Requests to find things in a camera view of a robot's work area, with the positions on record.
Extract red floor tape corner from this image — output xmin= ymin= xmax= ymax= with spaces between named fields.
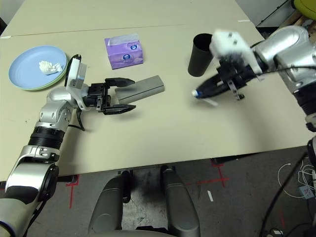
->
xmin=66 ymin=174 xmax=80 ymax=210

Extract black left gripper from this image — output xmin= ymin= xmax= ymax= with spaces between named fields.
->
xmin=82 ymin=78 xmax=137 ymax=116

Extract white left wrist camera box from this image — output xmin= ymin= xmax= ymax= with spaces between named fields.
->
xmin=65 ymin=59 xmax=88 ymax=111

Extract white marker blue cap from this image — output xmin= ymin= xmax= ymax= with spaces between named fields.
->
xmin=192 ymin=90 xmax=218 ymax=107

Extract grey left robot leg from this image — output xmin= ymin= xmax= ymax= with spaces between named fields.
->
xmin=88 ymin=170 xmax=134 ymax=234

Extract grey robot leg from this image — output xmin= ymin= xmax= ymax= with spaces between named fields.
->
xmin=88 ymin=170 xmax=134 ymax=234
xmin=160 ymin=164 xmax=201 ymax=237

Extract blue plastic plate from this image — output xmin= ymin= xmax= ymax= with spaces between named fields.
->
xmin=8 ymin=45 xmax=68 ymax=90

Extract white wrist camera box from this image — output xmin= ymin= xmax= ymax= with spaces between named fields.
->
xmin=209 ymin=29 xmax=265 ymax=81
xmin=65 ymin=59 xmax=88 ymax=111

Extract green plastic plate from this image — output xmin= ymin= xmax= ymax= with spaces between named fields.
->
xmin=14 ymin=53 xmax=69 ymax=92

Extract black plastic cup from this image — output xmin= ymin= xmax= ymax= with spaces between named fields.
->
xmin=187 ymin=33 xmax=214 ymax=77

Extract yellow-green chair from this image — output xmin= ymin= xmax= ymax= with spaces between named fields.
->
xmin=292 ymin=0 xmax=316 ymax=19

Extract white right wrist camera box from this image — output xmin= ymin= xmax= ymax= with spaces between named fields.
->
xmin=209 ymin=29 xmax=265 ymax=81

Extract purple tissue box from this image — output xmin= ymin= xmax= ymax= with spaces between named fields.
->
xmin=104 ymin=32 xmax=145 ymax=70

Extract white floor cable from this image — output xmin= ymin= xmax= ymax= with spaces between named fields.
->
xmin=277 ymin=161 xmax=316 ymax=198

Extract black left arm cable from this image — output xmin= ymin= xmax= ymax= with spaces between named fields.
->
xmin=64 ymin=53 xmax=86 ymax=132

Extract white tissue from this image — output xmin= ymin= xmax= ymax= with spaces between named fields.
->
xmin=39 ymin=60 xmax=63 ymax=76

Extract grey right robot leg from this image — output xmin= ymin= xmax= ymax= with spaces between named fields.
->
xmin=160 ymin=164 xmax=201 ymax=237

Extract thin black stand rod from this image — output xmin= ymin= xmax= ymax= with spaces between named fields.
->
xmin=255 ymin=0 xmax=291 ymax=27

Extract red floor tape cross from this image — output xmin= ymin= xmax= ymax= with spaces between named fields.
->
xmin=187 ymin=160 xmax=230 ymax=188

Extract grey glasses case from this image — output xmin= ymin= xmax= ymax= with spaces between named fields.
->
xmin=115 ymin=75 xmax=165 ymax=104

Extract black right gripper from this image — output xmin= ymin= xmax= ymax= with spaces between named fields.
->
xmin=197 ymin=59 xmax=255 ymax=101

